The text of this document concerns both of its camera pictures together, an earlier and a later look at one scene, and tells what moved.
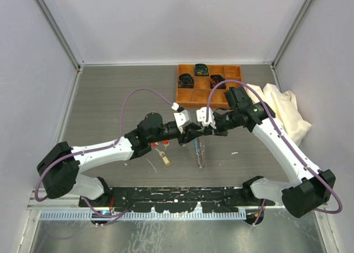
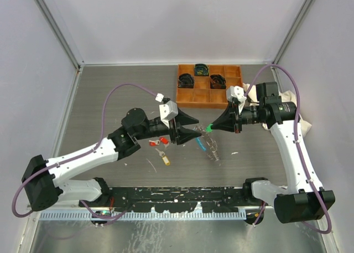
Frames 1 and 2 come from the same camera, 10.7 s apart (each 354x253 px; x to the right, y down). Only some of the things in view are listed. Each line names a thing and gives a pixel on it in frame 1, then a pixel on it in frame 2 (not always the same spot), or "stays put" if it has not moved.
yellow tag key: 162,154 stays put
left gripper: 190,132 stays put
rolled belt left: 186,81 stays put
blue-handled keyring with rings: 199,148 to 213,153
